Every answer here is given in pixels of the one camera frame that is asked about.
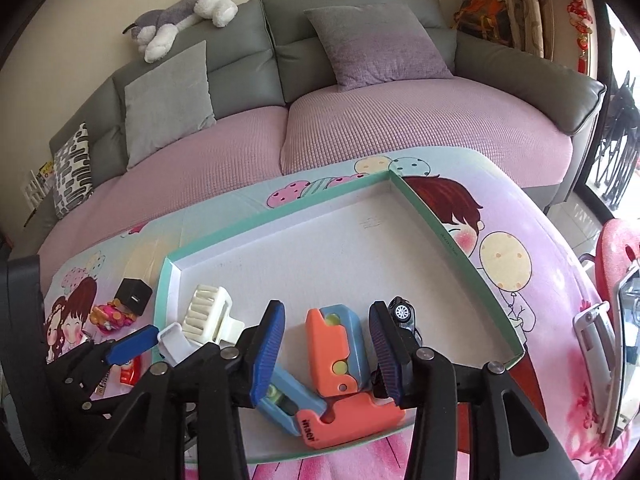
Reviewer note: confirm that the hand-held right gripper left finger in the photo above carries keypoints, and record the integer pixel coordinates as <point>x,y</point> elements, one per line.
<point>267,355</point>

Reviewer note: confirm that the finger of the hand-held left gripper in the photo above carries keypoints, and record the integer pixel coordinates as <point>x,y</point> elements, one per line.
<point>132,345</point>

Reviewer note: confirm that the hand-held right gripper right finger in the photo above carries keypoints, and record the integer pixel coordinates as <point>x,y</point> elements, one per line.
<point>392,355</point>

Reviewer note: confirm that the pink orange figurine toy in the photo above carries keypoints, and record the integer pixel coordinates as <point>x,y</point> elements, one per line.
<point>112,317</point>

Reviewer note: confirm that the black toy car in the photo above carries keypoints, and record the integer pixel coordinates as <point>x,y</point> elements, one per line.
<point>402,312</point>

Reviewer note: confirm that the square power adapter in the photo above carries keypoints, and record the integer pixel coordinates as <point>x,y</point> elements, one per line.
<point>132,297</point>

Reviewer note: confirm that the orange blue folding toy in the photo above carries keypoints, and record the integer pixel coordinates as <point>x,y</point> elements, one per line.
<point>345,420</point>
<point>327,355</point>

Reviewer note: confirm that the white hair claw clip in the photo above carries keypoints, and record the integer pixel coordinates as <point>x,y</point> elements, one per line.
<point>210,312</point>

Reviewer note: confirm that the teal cardboard box tray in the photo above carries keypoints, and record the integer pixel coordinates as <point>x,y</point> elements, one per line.
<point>325,245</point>

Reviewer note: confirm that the black white patterned pillow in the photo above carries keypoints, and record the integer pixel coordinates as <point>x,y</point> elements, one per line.
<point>72,172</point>

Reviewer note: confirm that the stack of books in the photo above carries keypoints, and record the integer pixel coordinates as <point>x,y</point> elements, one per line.
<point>37,187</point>

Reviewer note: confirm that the pink sofa cover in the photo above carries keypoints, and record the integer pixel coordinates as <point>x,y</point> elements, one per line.
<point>400,130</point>

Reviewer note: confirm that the pink plastic stool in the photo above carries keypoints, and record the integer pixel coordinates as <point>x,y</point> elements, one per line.
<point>612,255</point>

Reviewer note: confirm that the light grey pillow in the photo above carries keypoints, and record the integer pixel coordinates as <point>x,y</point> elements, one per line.
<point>165,105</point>

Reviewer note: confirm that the black metal rack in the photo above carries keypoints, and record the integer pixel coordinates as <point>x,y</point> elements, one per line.
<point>617,145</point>

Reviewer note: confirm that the grey purple pillow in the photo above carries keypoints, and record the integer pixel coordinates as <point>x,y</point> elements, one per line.
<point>380,45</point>

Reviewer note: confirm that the grey white plush dog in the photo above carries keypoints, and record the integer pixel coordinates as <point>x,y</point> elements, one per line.
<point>175,15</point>

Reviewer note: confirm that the grey sofa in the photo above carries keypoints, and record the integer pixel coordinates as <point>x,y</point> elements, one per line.
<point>350,20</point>

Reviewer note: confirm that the orange bag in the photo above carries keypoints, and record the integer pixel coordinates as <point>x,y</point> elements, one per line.
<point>482,10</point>

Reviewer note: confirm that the beige patterned curtain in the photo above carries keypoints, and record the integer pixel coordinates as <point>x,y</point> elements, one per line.
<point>530,5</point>

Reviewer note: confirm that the red hanging knot decoration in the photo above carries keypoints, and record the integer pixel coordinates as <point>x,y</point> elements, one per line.
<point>582,20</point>

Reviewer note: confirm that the white grey frame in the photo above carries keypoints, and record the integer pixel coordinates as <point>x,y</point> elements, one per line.
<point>607,350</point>

